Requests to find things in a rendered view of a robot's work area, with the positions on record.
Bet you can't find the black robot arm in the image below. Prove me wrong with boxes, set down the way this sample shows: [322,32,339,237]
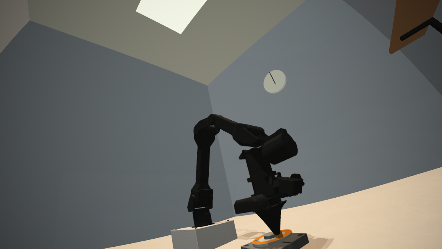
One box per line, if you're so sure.
[187,114,305,228]

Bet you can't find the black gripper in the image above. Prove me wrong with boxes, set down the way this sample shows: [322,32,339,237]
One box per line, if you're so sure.
[234,167,292,235]

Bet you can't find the orange round plate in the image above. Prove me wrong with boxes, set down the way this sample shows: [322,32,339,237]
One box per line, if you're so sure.
[252,229,293,247]

